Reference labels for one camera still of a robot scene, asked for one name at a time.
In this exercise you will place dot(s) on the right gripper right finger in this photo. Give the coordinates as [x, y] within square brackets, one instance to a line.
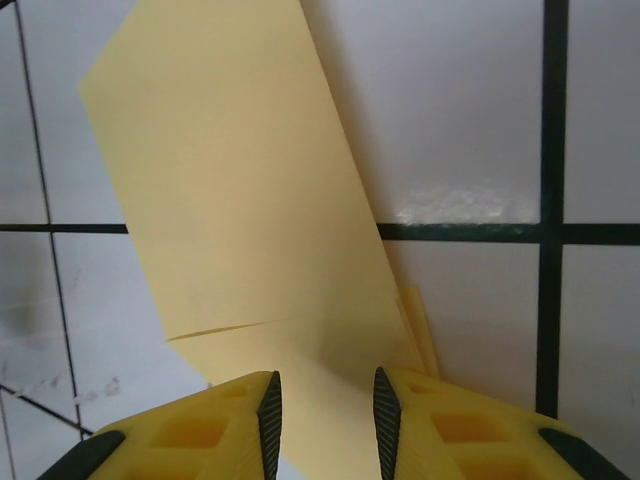
[460, 440]

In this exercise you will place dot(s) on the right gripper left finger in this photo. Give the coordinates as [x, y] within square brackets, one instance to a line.
[200, 440]

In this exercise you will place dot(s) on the yellow cloth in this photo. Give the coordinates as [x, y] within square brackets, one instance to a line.
[240, 175]

